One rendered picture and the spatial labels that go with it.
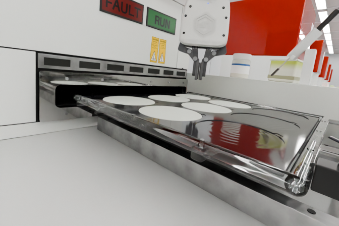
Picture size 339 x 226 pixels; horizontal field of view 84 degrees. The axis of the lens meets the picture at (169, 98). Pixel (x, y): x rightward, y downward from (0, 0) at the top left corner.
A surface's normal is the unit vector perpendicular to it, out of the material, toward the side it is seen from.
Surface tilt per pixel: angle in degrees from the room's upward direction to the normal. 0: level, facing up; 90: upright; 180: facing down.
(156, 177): 0
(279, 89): 90
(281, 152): 0
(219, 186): 90
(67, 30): 90
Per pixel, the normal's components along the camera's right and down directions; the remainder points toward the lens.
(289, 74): -0.77, 0.02
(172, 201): 0.10, -0.98
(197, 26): -0.18, 0.12
